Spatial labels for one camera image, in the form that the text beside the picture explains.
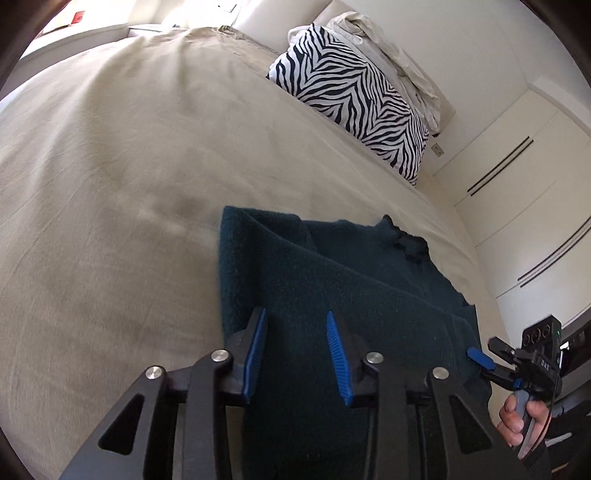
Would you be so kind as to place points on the bed with beige sheet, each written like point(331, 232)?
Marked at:
point(115, 184)

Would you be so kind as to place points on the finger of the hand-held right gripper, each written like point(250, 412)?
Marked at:
point(501, 347)
point(479, 357)

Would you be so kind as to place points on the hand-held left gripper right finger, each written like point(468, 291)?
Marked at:
point(338, 360)

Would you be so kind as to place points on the zebra print pillow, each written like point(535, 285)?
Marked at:
point(351, 97)

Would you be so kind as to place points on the cream padded headboard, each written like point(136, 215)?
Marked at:
point(277, 14)

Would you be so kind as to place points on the dark teal knitted sweater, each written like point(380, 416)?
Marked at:
point(323, 286)

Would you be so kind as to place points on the small red object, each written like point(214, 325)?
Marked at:
point(78, 18)

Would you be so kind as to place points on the crumpled cream duvet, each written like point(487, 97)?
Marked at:
point(392, 50)

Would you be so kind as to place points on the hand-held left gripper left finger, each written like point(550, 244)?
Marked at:
point(255, 357)

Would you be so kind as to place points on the person's right hand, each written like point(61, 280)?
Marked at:
point(510, 417)

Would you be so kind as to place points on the wall socket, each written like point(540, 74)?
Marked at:
point(438, 149)

